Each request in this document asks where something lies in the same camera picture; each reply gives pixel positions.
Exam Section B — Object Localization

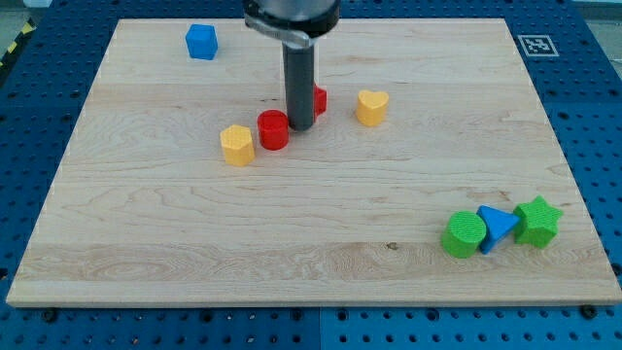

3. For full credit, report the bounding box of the red star block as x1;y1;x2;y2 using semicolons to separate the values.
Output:
314;85;328;119

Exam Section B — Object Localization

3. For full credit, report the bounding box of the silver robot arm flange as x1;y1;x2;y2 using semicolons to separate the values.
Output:
242;0;341;49

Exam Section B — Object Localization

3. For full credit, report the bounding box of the yellow heart block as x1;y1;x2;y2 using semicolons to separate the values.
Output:
356;89;390;126

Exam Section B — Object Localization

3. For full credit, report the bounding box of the green star block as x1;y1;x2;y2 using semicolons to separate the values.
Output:
513;195;564;249

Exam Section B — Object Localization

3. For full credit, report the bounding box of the red cylinder block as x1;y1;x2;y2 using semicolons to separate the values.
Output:
257;110;289;151

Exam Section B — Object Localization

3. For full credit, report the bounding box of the yellow hexagon block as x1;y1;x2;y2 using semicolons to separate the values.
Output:
220;124;255;166

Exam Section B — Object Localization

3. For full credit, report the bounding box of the wooden board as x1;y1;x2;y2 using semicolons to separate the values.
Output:
7;18;621;307

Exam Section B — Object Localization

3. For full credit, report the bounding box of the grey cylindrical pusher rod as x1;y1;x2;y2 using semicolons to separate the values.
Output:
283;44;315;131

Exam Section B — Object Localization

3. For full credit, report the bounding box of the green cylinder block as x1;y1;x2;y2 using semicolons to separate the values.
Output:
441;211;487;259

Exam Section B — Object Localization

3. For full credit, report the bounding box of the blue cube block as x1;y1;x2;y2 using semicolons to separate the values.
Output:
185;23;219;60

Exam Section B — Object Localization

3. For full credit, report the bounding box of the blue triangle block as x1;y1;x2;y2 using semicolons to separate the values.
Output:
476;205;520;255

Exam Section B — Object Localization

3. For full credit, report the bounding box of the white fiducial marker tag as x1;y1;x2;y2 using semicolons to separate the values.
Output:
518;34;559;57

